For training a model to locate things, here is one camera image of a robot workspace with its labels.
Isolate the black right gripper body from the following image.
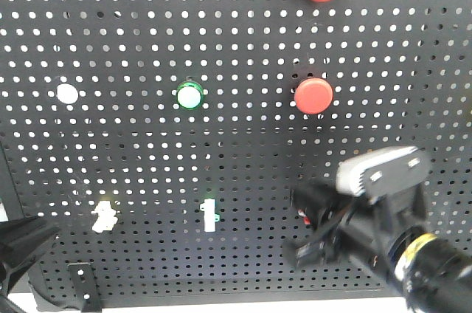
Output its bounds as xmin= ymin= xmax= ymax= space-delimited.
xmin=282 ymin=181 xmax=426 ymax=283

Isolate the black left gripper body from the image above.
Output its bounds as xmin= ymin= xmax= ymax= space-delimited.
xmin=1 ymin=216 xmax=59 ymax=312

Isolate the red toggle switch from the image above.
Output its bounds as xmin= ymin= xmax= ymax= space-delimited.
xmin=297 ymin=209 xmax=311 ymax=226

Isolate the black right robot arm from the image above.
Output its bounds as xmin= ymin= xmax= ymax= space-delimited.
xmin=282 ymin=182 xmax=471 ymax=312

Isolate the left black pegboard clamp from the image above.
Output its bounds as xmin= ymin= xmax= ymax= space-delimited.
xmin=68 ymin=262 xmax=103 ymax=312

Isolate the lower red push button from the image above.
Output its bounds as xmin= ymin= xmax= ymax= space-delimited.
xmin=294 ymin=78 xmax=333 ymax=114

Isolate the black perforated pegboard panel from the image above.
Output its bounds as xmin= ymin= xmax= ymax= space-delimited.
xmin=1 ymin=0 xmax=471 ymax=310

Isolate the green illuminated push button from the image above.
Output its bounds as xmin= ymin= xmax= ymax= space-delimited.
xmin=176 ymin=80 xmax=204 ymax=110

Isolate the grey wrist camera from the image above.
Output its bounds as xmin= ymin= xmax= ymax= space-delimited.
xmin=336 ymin=146 xmax=431 ymax=199

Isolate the yellow toggle switch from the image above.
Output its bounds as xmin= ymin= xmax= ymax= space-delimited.
xmin=91 ymin=200 xmax=118 ymax=233

